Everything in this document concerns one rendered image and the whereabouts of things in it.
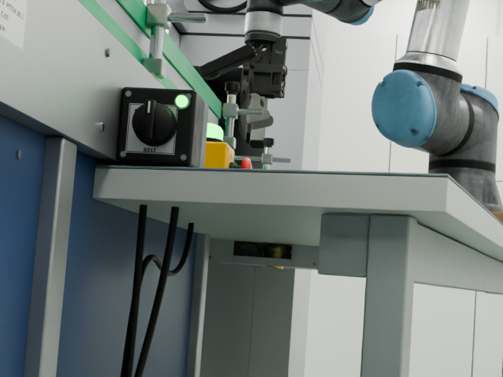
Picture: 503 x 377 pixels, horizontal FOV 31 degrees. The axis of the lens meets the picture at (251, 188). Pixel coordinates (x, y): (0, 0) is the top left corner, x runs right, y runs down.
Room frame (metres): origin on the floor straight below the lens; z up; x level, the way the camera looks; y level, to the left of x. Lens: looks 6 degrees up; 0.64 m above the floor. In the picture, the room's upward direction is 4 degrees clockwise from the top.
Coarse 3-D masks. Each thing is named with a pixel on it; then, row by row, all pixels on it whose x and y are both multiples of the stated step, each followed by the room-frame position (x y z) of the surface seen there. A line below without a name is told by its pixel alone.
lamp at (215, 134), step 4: (208, 124) 1.23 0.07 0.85; (212, 124) 1.24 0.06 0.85; (208, 128) 1.23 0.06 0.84; (212, 128) 1.23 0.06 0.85; (216, 128) 1.24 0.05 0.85; (220, 128) 1.24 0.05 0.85; (208, 132) 1.23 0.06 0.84; (212, 132) 1.23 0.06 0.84; (216, 132) 1.23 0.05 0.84; (220, 132) 1.24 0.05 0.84; (208, 136) 1.23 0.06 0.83; (212, 136) 1.23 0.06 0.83; (216, 136) 1.23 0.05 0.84; (220, 136) 1.24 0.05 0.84; (208, 140) 1.23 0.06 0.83; (212, 140) 1.23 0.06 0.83; (216, 140) 1.23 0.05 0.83; (220, 140) 1.24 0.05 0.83
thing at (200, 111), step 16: (128, 96) 0.94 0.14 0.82; (144, 96) 0.94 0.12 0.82; (160, 96) 0.93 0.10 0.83; (176, 96) 0.93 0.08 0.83; (192, 96) 0.93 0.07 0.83; (128, 112) 0.94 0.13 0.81; (176, 112) 0.93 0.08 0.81; (192, 112) 0.93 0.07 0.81; (208, 112) 1.00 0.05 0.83; (128, 128) 0.94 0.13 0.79; (192, 128) 0.93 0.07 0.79; (128, 144) 0.94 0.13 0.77; (144, 144) 0.93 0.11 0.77; (176, 144) 0.93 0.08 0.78; (192, 144) 0.93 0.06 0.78; (128, 160) 0.94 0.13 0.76; (144, 160) 0.93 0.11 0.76; (160, 160) 0.93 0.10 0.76; (176, 160) 0.93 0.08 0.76; (192, 160) 0.94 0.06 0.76
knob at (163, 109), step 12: (144, 108) 0.90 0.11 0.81; (156, 108) 0.91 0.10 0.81; (168, 108) 0.92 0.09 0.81; (132, 120) 0.91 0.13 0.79; (144, 120) 0.90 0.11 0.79; (156, 120) 0.91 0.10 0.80; (168, 120) 0.91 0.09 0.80; (144, 132) 0.90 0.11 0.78; (156, 132) 0.91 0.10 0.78; (168, 132) 0.92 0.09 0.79; (156, 144) 0.93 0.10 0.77
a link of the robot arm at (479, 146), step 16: (464, 96) 1.52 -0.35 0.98; (480, 96) 1.54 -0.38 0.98; (480, 112) 1.53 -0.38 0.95; (496, 112) 1.56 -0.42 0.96; (480, 128) 1.52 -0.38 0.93; (496, 128) 1.56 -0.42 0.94; (464, 144) 1.52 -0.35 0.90; (480, 144) 1.53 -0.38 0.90; (496, 144) 1.57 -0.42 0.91; (432, 160) 1.57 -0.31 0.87; (480, 160) 1.53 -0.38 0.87
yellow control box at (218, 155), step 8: (208, 144) 1.22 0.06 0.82; (216, 144) 1.21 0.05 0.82; (224, 144) 1.21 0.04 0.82; (208, 152) 1.22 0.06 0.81; (216, 152) 1.21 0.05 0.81; (224, 152) 1.21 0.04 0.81; (232, 152) 1.26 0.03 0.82; (208, 160) 1.22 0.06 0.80; (216, 160) 1.21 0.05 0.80; (224, 160) 1.21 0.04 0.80; (232, 160) 1.26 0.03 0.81
